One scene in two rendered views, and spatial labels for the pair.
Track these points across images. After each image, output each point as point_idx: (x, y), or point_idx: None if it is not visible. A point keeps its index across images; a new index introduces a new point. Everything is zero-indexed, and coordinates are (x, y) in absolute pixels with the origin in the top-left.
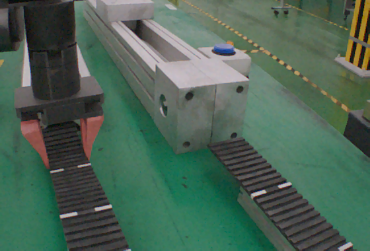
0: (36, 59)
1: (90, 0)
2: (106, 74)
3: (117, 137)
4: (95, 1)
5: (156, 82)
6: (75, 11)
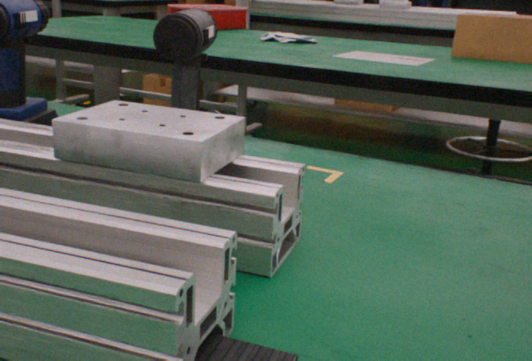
0: None
1: (65, 200)
2: None
3: None
4: (20, 198)
5: None
6: (391, 355)
